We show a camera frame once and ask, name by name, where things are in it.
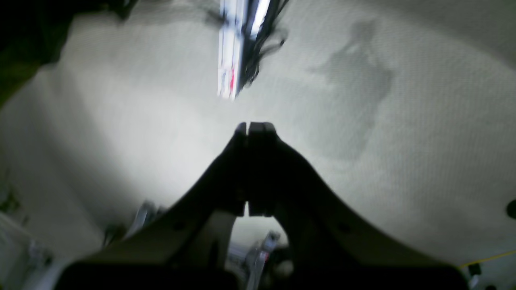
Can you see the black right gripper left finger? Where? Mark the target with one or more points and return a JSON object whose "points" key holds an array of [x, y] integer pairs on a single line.
{"points": [[184, 249]]}

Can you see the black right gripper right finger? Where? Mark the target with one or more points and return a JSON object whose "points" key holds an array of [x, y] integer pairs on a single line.
{"points": [[332, 247]]}

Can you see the white stand with black wheels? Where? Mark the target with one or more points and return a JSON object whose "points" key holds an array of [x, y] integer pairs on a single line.
{"points": [[486, 251]]}

